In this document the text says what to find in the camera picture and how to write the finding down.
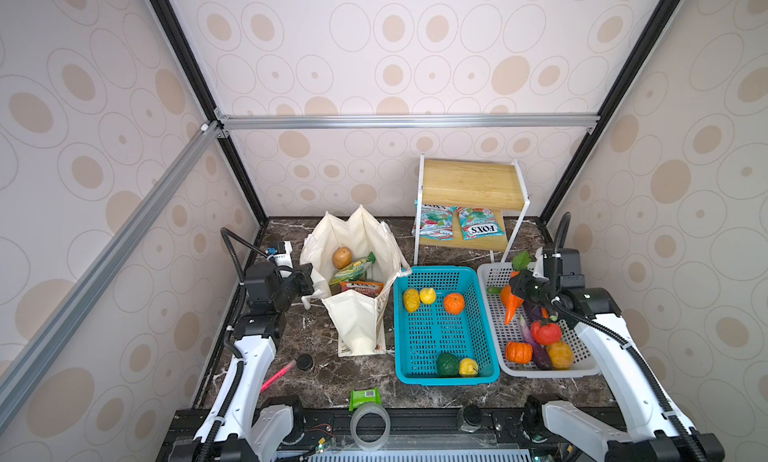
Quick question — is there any orange carrot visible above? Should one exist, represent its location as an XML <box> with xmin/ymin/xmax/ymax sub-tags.
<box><xmin>500</xmin><ymin>251</ymin><xmax>531</xmax><ymax>325</ymax></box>

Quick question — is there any brown potato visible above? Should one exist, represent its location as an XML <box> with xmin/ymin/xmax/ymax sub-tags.
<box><xmin>332</xmin><ymin>247</ymin><xmax>353</xmax><ymax>270</ymax></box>

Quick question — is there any green yellow snack bag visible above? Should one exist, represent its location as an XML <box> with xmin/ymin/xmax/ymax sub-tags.
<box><xmin>329</xmin><ymin>252</ymin><xmax>376</xmax><ymax>286</ymax></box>

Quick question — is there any cream canvas grocery bag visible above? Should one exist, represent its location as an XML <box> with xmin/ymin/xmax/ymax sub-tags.
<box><xmin>300</xmin><ymin>206</ymin><xmax>411</xmax><ymax>357</ymax></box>

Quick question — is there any orange pink snack bag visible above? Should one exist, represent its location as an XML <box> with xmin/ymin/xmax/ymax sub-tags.
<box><xmin>340</xmin><ymin>281</ymin><xmax>384</xmax><ymax>298</ymax></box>

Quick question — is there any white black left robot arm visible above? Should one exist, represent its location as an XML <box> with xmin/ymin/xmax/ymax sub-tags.
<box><xmin>168</xmin><ymin>228</ymin><xmax>313</xmax><ymax>461</ymax></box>

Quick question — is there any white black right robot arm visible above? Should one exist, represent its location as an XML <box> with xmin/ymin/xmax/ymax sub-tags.
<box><xmin>510</xmin><ymin>213</ymin><xmax>725</xmax><ymax>461</ymax></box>

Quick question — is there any green Fox's candy bag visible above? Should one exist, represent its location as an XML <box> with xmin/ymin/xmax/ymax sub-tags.
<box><xmin>457</xmin><ymin>207</ymin><xmax>504</xmax><ymax>241</ymax></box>

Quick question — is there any red teal snack bag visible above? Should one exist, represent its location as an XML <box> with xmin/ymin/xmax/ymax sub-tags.
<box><xmin>419</xmin><ymin>204</ymin><xmax>455</xmax><ymax>241</ymax></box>

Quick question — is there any red tomato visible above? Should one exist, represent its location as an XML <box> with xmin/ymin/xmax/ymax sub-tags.
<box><xmin>530</xmin><ymin>319</ymin><xmax>562</xmax><ymax>346</ymax></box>

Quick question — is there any yellow potato-like vegetable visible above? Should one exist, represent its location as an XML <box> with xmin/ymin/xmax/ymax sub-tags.
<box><xmin>545</xmin><ymin>340</ymin><xmax>575</xmax><ymax>370</ymax></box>

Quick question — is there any small black cap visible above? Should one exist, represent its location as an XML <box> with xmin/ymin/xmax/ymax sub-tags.
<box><xmin>295</xmin><ymin>353</ymin><xmax>314</xmax><ymax>372</ymax></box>

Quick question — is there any white plastic basket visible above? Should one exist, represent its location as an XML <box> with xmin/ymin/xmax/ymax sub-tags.
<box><xmin>477</xmin><ymin>262</ymin><xmax>600</xmax><ymax>378</ymax></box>

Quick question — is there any purple eggplant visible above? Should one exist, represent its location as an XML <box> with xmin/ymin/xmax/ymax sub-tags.
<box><xmin>518</xmin><ymin>315</ymin><xmax>554</xmax><ymax>370</ymax></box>

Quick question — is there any orange mini pumpkin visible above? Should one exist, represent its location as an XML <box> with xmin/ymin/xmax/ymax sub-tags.
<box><xmin>505</xmin><ymin>341</ymin><xmax>533</xmax><ymax>365</ymax></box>

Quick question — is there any pink marker pen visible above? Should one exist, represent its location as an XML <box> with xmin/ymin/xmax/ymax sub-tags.
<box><xmin>261</xmin><ymin>360</ymin><xmax>296</xmax><ymax>393</ymax></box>

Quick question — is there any white wooden two-tier shelf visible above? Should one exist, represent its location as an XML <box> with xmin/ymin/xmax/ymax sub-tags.
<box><xmin>413</xmin><ymin>156</ymin><xmax>531</xmax><ymax>264</ymax></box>

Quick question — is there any orange tangerine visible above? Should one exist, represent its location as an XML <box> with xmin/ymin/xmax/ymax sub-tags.
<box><xmin>443</xmin><ymin>293</ymin><xmax>466</xmax><ymax>315</ymax></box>

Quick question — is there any yellow fruit front right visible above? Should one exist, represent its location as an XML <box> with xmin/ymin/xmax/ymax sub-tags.
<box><xmin>458</xmin><ymin>358</ymin><xmax>479</xmax><ymax>377</ymax></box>

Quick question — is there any small yellow lemon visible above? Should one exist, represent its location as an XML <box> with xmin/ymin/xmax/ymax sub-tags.
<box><xmin>419</xmin><ymin>287</ymin><xmax>437</xmax><ymax>305</ymax></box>

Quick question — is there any green tape dispenser box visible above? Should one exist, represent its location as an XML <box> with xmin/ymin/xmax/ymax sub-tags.
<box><xmin>349</xmin><ymin>388</ymin><xmax>382</xmax><ymax>412</ymax></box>

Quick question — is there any teal plastic basket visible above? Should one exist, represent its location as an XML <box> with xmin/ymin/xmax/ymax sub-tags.
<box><xmin>393</xmin><ymin>266</ymin><xmax>500</xmax><ymax>386</ymax></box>

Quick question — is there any clear tape roll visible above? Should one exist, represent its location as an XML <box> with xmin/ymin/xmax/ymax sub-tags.
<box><xmin>349</xmin><ymin>402</ymin><xmax>392</xmax><ymax>452</ymax></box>

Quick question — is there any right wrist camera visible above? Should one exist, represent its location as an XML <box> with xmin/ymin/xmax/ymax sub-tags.
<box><xmin>532</xmin><ymin>247</ymin><xmax>545</xmax><ymax>278</ymax></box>

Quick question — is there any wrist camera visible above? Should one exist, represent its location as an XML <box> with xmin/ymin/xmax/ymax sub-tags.
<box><xmin>266</xmin><ymin>241</ymin><xmax>293</xmax><ymax>268</ymax></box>
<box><xmin>532</xmin><ymin>247</ymin><xmax>545</xmax><ymax>278</ymax></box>

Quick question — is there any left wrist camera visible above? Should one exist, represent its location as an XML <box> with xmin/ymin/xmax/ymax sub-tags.
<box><xmin>266</xmin><ymin>241</ymin><xmax>293</xmax><ymax>268</ymax></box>

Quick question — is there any black knob on rail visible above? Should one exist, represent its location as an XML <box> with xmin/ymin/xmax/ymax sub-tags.
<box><xmin>457</xmin><ymin>404</ymin><xmax>483</xmax><ymax>433</ymax></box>

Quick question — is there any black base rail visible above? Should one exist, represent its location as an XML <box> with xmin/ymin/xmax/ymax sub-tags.
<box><xmin>157</xmin><ymin>405</ymin><xmax>673</xmax><ymax>462</ymax></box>

